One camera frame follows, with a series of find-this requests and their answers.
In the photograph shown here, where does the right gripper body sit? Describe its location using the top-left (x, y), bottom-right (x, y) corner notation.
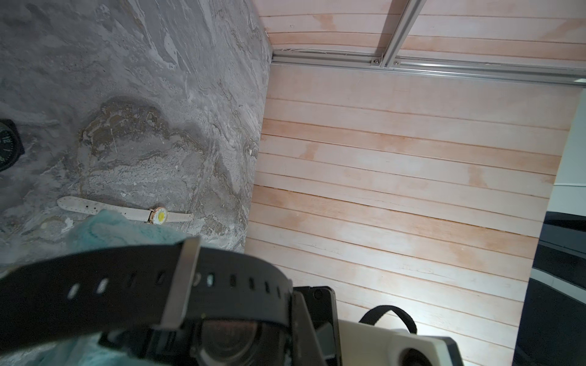
top-left (297, 286), bottom-right (343, 366)

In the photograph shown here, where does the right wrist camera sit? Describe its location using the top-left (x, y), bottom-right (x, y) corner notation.
top-left (339, 320), bottom-right (463, 366)

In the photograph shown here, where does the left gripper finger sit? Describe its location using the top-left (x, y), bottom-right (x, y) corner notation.
top-left (291, 291), bottom-right (327, 366)

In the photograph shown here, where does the aluminium wall frame rail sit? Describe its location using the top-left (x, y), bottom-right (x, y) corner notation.
top-left (272, 1), bottom-right (585, 88)

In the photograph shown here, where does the teal microfiber cloth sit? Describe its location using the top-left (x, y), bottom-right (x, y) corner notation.
top-left (28, 210), bottom-right (187, 365)

